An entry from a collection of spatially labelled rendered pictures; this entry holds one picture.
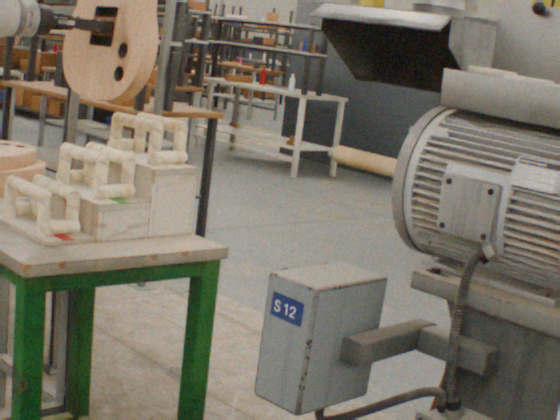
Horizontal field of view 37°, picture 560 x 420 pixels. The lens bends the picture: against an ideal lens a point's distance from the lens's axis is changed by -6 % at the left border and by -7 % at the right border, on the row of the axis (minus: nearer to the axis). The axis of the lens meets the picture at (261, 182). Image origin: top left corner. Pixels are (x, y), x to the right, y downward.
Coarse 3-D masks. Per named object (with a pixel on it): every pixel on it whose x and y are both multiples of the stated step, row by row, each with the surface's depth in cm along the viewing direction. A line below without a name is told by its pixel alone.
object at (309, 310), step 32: (288, 288) 122; (320, 288) 119; (352, 288) 123; (384, 288) 129; (288, 320) 122; (320, 320) 120; (352, 320) 125; (288, 352) 122; (320, 352) 121; (256, 384) 127; (288, 384) 122; (320, 384) 123; (352, 384) 129; (320, 416) 132; (352, 416) 130
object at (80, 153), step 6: (66, 144) 215; (66, 150) 214; (72, 150) 212; (78, 150) 210; (84, 150) 209; (90, 150) 209; (72, 156) 213; (78, 156) 210; (84, 156) 208; (90, 156) 206; (96, 156) 205; (102, 156) 204; (90, 162) 207; (96, 162) 205
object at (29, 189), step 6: (6, 180) 205; (12, 180) 203; (18, 180) 202; (24, 180) 202; (12, 186) 203; (18, 186) 201; (24, 186) 199; (30, 186) 198; (36, 186) 197; (24, 192) 199; (30, 192) 197; (36, 192) 195; (42, 192) 194; (48, 192) 194; (36, 198) 196
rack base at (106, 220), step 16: (80, 192) 212; (64, 208) 211; (80, 208) 206; (96, 208) 201; (112, 208) 204; (128, 208) 208; (144, 208) 211; (80, 224) 206; (96, 224) 202; (112, 224) 205; (128, 224) 208; (144, 224) 212; (96, 240) 202
